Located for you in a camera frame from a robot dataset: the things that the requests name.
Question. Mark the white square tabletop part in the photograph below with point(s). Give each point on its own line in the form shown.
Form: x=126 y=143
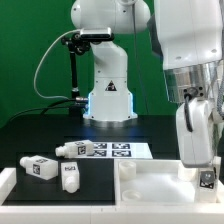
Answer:
x=146 y=182

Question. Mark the silver camera on pole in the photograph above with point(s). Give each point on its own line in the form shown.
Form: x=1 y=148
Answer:
x=104 y=34

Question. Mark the printed marker tag sheet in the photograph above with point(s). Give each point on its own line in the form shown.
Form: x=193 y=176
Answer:
x=122 y=150

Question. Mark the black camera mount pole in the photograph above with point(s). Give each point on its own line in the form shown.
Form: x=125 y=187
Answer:
x=76 y=47

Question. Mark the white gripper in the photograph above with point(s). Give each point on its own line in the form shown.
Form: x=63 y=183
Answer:
x=195 y=148

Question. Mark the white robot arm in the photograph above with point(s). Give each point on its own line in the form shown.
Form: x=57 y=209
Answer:
x=186 y=34

